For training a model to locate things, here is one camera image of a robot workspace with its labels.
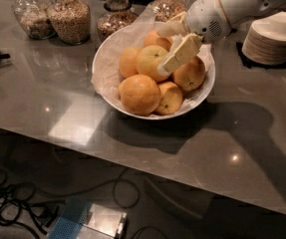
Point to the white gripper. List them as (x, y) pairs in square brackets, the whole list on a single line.
[(206, 19)]

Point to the orange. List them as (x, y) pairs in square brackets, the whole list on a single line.
[(153, 38), (171, 98), (190, 75), (128, 61), (149, 59), (139, 95)]

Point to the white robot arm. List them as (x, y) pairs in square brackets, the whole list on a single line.
[(238, 11)]

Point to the white ceramic bowl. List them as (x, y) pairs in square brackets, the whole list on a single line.
[(202, 93)]

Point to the white paper bowl liner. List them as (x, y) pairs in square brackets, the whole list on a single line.
[(107, 68)]

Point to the glass jar back right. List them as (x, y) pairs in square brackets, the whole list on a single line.
[(164, 10)]

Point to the glass jar of granola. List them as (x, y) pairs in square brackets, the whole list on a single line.
[(118, 14)]

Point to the stack of paper plates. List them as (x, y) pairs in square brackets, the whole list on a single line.
[(265, 42)]

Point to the black mat under plates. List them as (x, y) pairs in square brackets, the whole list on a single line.
[(251, 64)]

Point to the glass jar of grains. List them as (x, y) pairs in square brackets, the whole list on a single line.
[(71, 19)]

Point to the glass jar far left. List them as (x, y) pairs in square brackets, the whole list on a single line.
[(32, 16)]

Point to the blue and silver floor box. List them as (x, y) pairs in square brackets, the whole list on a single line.
[(83, 219)]

